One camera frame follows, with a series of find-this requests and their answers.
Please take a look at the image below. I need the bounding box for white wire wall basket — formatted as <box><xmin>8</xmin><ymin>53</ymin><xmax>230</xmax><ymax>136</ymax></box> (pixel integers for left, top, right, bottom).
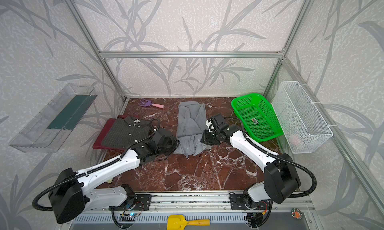
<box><xmin>272</xmin><ymin>81</ymin><xmax>333</xmax><ymax>154</ymax></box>

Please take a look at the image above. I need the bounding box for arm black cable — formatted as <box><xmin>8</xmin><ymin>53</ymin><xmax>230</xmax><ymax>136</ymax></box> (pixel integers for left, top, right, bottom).
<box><xmin>224</xmin><ymin>116</ymin><xmax>318</xmax><ymax>198</ymax></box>
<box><xmin>32</xmin><ymin>117</ymin><xmax>161</xmax><ymax>212</ymax></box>

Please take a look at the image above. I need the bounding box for yellow toy shovel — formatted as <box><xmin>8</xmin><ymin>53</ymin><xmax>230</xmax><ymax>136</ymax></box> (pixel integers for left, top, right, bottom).
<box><xmin>167</xmin><ymin>215</ymin><xmax>211</xmax><ymax>230</ymax></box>

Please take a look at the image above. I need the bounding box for grey long sleeve shirt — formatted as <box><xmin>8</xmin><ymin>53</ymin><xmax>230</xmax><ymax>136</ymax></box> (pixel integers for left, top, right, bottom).
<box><xmin>174</xmin><ymin>101</ymin><xmax>212</xmax><ymax>158</ymax></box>

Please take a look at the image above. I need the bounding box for green plastic basket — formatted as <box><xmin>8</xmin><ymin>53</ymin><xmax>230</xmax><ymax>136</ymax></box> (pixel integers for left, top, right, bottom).
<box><xmin>231</xmin><ymin>93</ymin><xmax>284</xmax><ymax>143</ymax></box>

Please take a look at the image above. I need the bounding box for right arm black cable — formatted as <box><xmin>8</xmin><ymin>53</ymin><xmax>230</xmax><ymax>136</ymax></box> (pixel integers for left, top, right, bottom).
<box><xmin>224</xmin><ymin>116</ymin><xmax>318</xmax><ymax>198</ymax></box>

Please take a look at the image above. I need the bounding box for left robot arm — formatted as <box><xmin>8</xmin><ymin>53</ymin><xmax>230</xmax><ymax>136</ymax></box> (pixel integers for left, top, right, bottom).
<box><xmin>48</xmin><ymin>128</ymin><xmax>180</xmax><ymax>224</ymax></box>

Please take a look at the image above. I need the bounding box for dark striped folded shirt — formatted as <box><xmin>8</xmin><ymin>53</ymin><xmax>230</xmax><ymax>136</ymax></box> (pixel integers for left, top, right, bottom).
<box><xmin>103</xmin><ymin>116</ymin><xmax>152</xmax><ymax>147</ymax></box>

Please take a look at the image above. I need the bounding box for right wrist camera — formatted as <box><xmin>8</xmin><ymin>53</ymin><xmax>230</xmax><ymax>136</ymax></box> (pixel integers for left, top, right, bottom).
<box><xmin>207</xmin><ymin>114</ymin><xmax>229</xmax><ymax>132</ymax></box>

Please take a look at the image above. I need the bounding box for clear plastic wall bin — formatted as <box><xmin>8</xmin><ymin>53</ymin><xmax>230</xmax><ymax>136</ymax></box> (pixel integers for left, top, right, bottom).
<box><xmin>9</xmin><ymin>84</ymin><xmax>98</xmax><ymax>153</ymax></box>

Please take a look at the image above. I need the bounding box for purple pink toy rake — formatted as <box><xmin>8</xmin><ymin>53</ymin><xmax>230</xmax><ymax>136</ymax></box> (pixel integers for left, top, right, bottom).
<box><xmin>139</xmin><ymin>99</ymin><xmax>165</xmax><ymax>109</ymax></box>

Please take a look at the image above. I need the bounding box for round green red badge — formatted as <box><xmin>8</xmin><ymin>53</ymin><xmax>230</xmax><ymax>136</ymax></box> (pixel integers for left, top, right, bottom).
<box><xmin>291</xmin><ymin>208</ymin><xmax>303</xmax><ymax>220</ymax></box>

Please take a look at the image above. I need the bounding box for pink object in wire basket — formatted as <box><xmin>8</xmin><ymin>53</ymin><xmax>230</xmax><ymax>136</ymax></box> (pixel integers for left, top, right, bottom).
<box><xmin>289</xmin><ymin>134</ymin><xmax>304</xmax><ymax>148</ymax></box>

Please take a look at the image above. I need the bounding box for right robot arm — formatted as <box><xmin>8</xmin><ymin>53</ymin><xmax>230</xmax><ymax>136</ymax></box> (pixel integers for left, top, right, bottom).
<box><xmin>201</xmin><ymin>125</ymin><xmax>301</xmax><ymax>209</ymax></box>

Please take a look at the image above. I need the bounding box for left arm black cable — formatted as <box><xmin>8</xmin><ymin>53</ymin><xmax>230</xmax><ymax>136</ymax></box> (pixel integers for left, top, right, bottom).
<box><xmin>32</xmin><ymin>117</ymin><xmax>161</xmax><ymax>212</ymax></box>

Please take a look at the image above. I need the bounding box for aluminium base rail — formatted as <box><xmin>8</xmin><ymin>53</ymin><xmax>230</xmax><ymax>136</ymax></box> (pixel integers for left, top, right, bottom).
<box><xmin>74</xmin><ymin>190</ymin><xmax>316</xmax><ymax>214</ymax></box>

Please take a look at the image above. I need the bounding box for maroon folded shirt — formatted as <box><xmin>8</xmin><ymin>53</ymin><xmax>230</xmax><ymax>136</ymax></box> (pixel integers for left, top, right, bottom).
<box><xmin>93</xmin><ymin>115</ymin><xmax>129</xmax><ymax>151</ymax></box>

